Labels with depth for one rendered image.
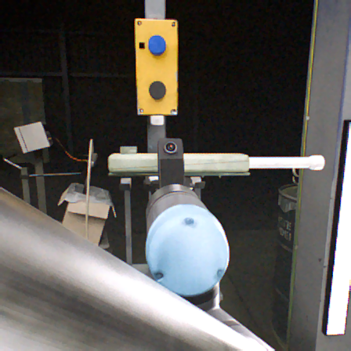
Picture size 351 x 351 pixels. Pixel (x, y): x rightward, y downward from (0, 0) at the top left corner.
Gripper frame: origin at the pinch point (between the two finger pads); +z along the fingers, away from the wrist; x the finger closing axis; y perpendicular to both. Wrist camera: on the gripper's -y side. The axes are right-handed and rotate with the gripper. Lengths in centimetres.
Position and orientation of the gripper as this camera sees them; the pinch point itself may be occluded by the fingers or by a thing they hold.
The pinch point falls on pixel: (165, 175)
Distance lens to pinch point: 66.5
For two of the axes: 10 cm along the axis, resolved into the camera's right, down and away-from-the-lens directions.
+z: -1.1, -2.0, 9.7
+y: 0.0, 9.8, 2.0
